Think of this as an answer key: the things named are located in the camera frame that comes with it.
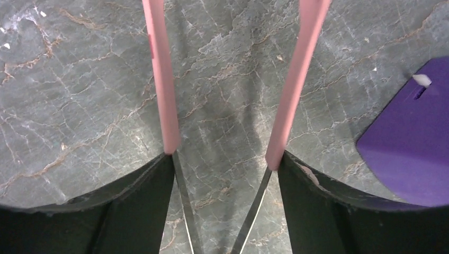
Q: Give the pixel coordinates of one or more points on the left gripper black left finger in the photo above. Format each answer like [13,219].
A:
[125,216]

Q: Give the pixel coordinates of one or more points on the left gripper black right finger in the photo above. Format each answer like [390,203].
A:
[325,215]

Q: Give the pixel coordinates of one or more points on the purple card shuffler box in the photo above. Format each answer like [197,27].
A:
[406,146]

